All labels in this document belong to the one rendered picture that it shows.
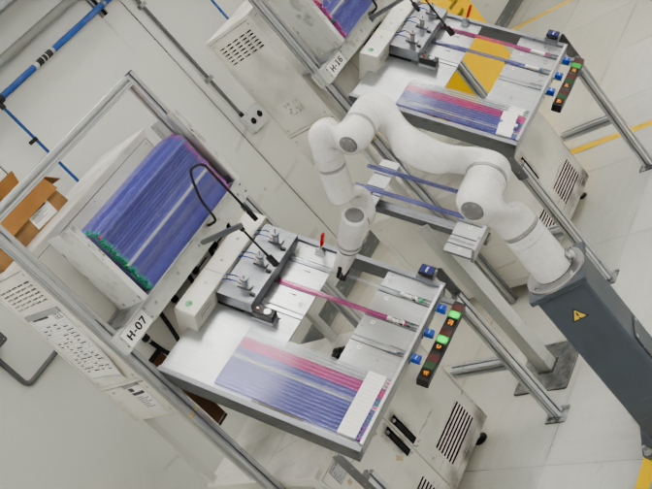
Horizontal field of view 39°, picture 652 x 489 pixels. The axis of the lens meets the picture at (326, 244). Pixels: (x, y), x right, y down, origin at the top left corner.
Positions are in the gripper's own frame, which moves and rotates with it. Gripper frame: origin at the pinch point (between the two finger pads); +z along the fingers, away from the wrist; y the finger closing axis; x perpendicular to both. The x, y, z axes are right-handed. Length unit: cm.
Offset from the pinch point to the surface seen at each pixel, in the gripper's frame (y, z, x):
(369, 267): -7.9, 1.3, 6.4
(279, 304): 20.0, 3.1, -13.8
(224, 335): 38.9, 4.7, -24.3
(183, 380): 60, 4, -27
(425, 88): -102, 0, -11
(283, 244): 0.0, -1.5, -23.2
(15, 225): 44, -10, -100
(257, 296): 23.6, -1.1, -20.6
